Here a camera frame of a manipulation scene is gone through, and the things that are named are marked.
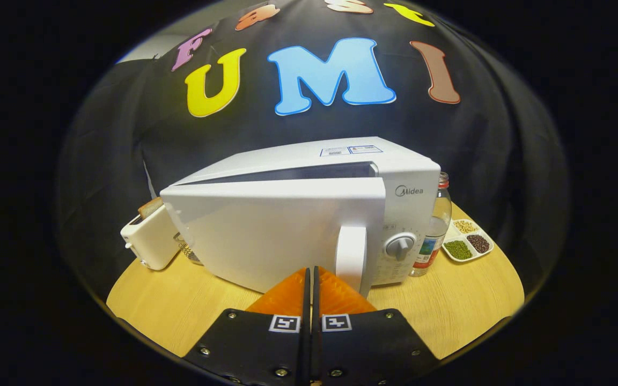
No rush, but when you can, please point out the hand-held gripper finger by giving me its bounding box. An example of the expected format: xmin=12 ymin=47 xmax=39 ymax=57
xmin=312 ymin=265 xmax=441 ymax=386
xmin=183 ymin=266 xmax=311 ymax=386

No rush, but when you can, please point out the white microwave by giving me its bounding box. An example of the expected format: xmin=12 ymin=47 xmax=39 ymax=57
xmin=160 ymin=136 xmax=442 ymax=298

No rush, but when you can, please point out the clear plastic bottle red label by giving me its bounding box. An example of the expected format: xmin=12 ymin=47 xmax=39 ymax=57
xmin=410 ymin=172 xmax=453 ymax=277

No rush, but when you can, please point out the white divided dish of beans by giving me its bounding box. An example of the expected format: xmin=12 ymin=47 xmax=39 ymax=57
xmin=441 ymin=218 xmax=495 ymax=263

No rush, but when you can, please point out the white toaster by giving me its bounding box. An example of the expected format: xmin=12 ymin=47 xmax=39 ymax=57
xmin=120 ymin=204 xmax=181 ymax=271

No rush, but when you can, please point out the toast slice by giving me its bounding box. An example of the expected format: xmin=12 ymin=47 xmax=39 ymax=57
xmin=137 ymin=196 xmax=165 ymax=219

